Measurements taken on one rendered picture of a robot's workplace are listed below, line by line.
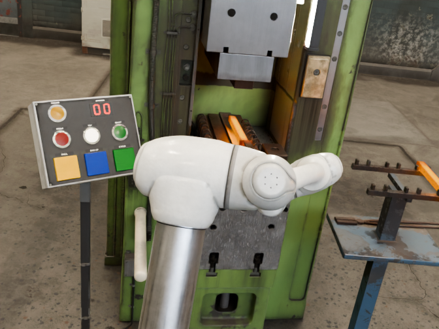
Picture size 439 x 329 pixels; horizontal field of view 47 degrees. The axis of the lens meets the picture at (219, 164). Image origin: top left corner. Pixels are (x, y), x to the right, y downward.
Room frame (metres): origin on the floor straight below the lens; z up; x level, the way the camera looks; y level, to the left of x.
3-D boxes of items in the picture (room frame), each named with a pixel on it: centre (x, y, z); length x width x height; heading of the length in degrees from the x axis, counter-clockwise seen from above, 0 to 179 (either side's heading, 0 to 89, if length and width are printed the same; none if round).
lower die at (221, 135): (2.00, -0.01, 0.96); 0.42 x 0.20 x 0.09; 11
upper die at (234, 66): (2.00, -0.01, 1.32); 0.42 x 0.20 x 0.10; 11
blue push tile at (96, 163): (1.50, 0.41, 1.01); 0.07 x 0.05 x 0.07; 126
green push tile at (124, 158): (1.56, 0.33, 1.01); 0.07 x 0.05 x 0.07; 126
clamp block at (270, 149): (1.89, -0.22, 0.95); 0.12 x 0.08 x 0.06; 11
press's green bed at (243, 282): (2.02, -0.06, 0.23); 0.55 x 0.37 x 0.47; 11
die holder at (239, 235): (2.02, -0.06, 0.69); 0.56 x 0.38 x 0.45; 11
